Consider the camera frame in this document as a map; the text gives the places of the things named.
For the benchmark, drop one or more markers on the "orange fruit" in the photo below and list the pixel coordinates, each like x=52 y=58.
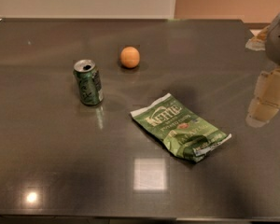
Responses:
x=129 y=57

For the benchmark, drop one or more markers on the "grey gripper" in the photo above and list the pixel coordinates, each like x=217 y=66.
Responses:
x=278 y=44

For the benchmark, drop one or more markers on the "green jalapeno chip bag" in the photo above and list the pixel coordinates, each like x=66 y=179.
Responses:
x=185 y=134

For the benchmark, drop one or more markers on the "green soda can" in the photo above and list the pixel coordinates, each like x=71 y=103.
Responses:
x=88 y=80

